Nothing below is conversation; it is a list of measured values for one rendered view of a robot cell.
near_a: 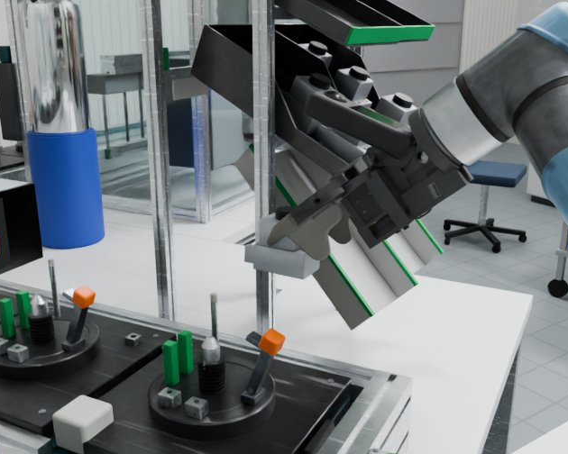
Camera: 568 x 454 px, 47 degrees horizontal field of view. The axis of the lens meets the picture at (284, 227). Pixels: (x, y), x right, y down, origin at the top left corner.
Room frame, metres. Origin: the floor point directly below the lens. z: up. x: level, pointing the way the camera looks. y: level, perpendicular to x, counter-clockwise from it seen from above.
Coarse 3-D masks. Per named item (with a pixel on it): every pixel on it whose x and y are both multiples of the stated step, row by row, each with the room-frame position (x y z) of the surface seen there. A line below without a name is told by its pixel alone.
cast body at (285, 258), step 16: (288, 208) 0.69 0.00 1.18; (272, 224) 0.67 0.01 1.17; (288, 240) 0.66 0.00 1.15; (256, 256) 0.68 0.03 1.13; (272, 256) 0.67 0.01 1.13; (288, 256) 0.66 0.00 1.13; (304, 256) 0.66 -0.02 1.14; (272, 272) 0.67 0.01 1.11; (288, 272) 0.66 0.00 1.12; (304, 272) 0.66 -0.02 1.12
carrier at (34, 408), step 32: (32, 320) 0.74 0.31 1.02; (64, 320) 0.81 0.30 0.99; (96, 320) 0.85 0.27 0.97; (0, 352) 0.71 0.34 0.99; (32, 352) 0.71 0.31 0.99; (64, 352) 0.72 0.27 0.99; (96, 352) 0.74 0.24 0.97; (128, 352) 0.75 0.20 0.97; (160, 352) 0.77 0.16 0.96; (0, 384) 0.68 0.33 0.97; (32, 384) 0.67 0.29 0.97; (64, 384) 0.67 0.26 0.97; (96, 384) 0.67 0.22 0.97; (0, 416) 0.62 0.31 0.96; (32, 416) 0.61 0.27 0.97
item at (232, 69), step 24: (216, 24) 0.94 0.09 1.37; (240, 24) 0.98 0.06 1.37; (216, 48) 0.91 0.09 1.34; (240, 48) 0.88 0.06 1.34; (288, 48) 0.99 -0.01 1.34; (192, 72) 0.94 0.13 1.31; (216, 72) 0.91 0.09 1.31; (240, 72) 0.88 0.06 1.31; (288, 72) 0.99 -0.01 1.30; (312, 72) 0.97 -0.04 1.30; (240, 96) 0.88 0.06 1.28; (288, 120) 0.84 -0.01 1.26; (312, 144) 0.81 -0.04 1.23; (336, 168) 0.79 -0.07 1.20
